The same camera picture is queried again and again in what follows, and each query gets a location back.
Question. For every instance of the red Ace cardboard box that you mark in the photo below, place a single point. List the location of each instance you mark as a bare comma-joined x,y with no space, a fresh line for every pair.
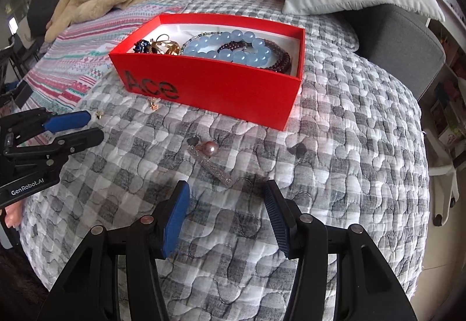
251,94

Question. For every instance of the grey checked quilt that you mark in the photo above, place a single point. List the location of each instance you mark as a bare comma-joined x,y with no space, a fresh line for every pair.
352,152

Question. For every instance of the person's left hand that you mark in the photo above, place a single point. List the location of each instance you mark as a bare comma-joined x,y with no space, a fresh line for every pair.
14,214

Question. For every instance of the small gold earring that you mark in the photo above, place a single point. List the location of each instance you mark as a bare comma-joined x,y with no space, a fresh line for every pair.
154,104

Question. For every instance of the gold flower brooch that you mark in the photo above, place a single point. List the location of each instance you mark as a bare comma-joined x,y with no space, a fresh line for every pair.
163,44

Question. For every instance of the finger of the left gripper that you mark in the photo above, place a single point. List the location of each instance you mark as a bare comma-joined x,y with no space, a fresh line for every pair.
21,127
61,147

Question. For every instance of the white chair base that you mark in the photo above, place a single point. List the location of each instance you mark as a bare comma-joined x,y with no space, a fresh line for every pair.
443,178

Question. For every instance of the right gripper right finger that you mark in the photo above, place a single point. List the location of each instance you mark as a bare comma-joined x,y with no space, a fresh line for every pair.
304,238

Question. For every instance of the striped patterned blanket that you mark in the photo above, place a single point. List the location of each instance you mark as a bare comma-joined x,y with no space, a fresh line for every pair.
76,72

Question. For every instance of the pink pearl silver pendant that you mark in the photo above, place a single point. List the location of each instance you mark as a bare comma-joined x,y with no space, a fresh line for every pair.
206,155

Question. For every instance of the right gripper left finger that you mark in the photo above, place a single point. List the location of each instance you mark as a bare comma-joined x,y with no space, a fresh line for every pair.
159,236

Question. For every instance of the dark blue flower brooch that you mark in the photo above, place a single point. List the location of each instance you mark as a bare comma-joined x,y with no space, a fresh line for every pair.
142,47

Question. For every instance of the grey upholstered headboard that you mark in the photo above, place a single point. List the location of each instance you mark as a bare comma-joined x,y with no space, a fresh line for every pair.
399,42

